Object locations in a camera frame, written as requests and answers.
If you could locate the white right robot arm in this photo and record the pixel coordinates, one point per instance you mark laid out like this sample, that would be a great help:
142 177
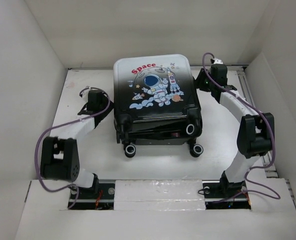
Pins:
230 187

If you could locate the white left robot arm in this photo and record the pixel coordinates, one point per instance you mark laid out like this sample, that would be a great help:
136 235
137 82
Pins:
56 152

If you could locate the black white astronaut suitcase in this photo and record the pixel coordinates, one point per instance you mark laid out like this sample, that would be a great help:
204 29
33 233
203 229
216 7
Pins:
156 103

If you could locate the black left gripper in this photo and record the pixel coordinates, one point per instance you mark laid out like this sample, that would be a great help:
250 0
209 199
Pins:
109 110

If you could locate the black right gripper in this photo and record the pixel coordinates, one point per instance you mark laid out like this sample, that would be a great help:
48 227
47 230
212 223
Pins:
198 80

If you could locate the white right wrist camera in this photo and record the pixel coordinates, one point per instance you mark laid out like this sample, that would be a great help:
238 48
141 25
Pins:
216 61

